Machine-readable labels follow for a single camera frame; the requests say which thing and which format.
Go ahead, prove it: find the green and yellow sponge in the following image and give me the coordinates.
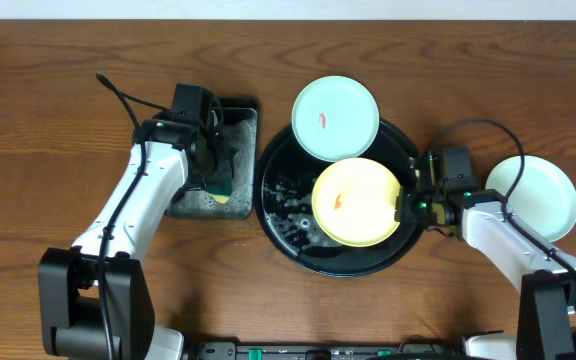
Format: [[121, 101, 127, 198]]
[[204, 180, 233, 204]]

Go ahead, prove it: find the yellow plate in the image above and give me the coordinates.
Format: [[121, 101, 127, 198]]
[[311, 158, 402, 247]]

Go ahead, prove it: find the mint green plate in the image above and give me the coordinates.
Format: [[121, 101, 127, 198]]
[[291, 76, 380, 162], [509, 156, 576, 242]]

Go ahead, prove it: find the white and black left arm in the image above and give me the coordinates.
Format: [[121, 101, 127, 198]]
[[38, 120, 237, 359]]

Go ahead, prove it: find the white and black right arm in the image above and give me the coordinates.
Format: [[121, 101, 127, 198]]
[[403, 168, 576, 359]]

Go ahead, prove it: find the black rectangular soapy water tray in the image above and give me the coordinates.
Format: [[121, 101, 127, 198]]
[[165, 97, 258, 220]]

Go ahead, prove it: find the round black tray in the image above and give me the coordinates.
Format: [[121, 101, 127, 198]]
[[253, 120, 424, 277]]

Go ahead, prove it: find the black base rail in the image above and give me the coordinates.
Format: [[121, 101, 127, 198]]
[[187, 332, 519, 360]]

